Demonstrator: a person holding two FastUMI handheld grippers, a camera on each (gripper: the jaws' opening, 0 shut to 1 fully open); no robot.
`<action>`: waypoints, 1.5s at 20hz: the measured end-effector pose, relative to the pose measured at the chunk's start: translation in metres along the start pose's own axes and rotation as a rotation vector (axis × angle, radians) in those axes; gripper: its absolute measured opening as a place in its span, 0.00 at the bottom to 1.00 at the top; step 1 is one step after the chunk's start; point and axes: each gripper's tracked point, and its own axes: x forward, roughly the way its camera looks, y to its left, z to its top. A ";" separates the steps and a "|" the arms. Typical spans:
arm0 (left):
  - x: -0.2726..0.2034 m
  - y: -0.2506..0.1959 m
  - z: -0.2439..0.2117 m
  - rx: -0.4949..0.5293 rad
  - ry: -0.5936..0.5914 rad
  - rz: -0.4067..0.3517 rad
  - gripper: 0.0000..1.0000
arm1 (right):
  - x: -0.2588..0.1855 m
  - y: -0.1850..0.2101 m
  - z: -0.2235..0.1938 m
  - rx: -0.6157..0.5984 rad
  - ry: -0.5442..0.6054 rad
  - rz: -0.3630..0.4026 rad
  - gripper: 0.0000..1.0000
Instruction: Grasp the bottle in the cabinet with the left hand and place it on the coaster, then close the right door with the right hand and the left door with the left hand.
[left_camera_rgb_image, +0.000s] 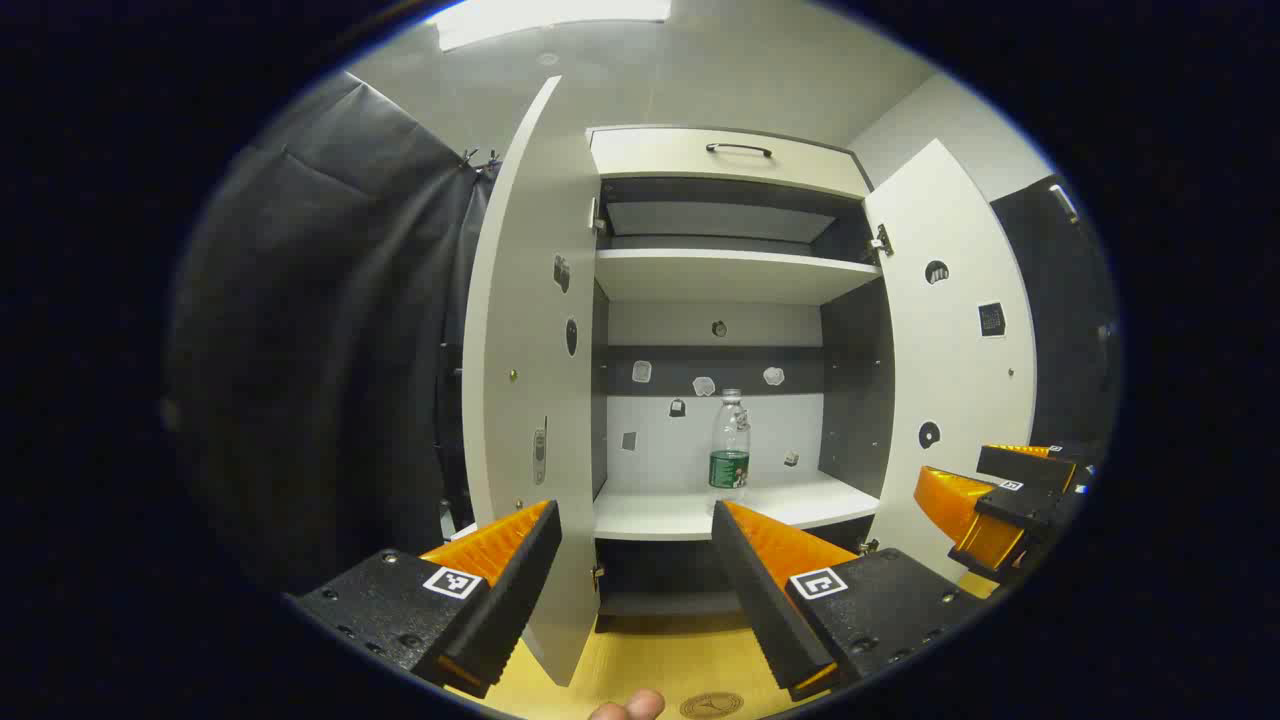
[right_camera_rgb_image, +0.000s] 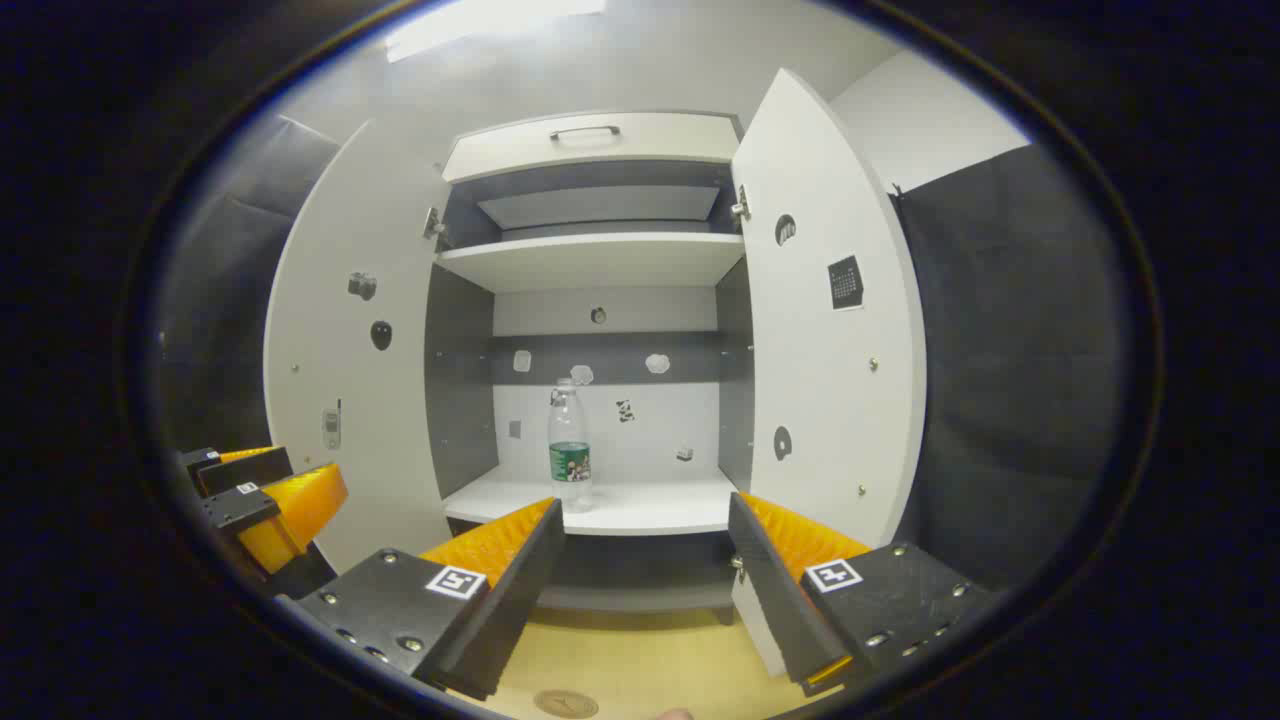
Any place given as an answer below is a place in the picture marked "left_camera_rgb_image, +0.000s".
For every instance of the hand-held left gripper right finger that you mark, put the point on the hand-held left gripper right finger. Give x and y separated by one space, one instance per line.
755 600

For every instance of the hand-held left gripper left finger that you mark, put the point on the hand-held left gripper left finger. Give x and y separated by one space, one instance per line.
520 590

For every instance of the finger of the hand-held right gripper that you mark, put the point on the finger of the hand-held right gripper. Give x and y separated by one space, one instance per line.
965 515
1020 465

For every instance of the round patterned coaster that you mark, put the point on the round patterned coaster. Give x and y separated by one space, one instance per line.
712 707

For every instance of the white cabinet door headphones sticker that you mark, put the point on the white cabinet door headphones sticker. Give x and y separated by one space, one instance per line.
950 370

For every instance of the clear bottle with green label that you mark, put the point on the clear bottle with green label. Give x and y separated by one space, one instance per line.
730 440

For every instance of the white cabinet door camera sticker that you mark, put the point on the white cabinet door camera sticker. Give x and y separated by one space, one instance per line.
520 300

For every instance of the white and grey cabinet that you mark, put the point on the white and grey cabinet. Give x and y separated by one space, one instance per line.
700 275

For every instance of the black backdrop cloth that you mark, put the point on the black backdrop cloth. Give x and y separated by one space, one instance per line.
1060 330
330 330

